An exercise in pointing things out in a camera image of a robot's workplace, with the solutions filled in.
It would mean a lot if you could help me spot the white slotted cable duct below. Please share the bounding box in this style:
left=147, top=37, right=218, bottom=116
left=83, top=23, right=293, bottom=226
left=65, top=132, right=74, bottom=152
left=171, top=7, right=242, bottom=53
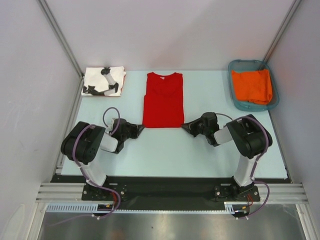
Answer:
left=46, top=203, right=249, bottom=214

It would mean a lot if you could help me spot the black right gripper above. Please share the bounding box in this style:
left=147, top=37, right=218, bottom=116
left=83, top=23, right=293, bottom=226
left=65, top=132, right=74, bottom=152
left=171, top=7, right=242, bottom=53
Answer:
left=181, top=117, right=210, bottom=137

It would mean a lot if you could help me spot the orange t shirt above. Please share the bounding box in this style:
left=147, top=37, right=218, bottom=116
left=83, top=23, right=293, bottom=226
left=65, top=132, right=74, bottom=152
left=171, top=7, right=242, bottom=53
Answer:
left=231, top=69, right=273, bottom=105

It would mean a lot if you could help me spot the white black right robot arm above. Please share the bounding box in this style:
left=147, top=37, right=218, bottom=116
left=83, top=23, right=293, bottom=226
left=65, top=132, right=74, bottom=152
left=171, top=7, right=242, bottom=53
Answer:
left=181, top=112, right=273, bottom=201

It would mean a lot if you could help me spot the red t shirt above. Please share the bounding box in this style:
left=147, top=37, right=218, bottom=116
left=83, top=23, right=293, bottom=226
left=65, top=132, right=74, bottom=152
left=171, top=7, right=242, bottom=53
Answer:
left=142, top=72, right=185, bottom=129

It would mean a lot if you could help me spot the teal plastic basket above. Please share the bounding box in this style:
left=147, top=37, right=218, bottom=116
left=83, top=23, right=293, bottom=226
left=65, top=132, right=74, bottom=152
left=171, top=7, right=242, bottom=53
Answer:
left=228, top=59, right=280, bottom=112

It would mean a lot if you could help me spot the aluminium frame post right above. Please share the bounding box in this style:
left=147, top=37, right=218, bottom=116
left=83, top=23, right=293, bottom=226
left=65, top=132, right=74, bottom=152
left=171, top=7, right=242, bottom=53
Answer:
left=262, top=0, right=304, bottom=63

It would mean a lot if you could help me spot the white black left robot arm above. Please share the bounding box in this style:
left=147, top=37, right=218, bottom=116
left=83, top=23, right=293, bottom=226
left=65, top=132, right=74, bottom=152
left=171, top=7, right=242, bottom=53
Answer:
left=60, top=118, right=145, bottom=200

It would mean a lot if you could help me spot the white folded printed t shirt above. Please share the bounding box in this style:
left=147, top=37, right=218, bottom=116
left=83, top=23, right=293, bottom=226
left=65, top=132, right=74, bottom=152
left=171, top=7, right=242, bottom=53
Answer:
left=81, top=66, right=126, bottom=97

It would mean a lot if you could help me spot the aluminium frame post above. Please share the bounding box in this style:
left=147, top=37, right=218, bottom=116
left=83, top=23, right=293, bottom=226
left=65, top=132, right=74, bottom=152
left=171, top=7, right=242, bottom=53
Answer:
left=262, top=0, right=304, bottom=63
left=36, top=0, right=84, bottom=79

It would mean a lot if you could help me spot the aluminium frame post left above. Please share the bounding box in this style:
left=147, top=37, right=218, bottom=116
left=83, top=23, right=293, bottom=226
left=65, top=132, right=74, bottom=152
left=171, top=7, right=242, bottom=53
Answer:
left=36, top=0, right=84, bottom=79

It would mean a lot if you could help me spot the aluminium front rail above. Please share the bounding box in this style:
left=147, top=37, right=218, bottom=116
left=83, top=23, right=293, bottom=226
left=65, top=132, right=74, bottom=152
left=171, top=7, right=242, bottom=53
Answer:
left=35, top=183, right=309, bottom=204

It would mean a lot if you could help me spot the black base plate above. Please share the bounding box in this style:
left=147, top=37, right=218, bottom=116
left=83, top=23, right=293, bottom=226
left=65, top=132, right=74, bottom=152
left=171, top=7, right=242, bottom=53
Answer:
left=50, top=175, right=291, bottom=211

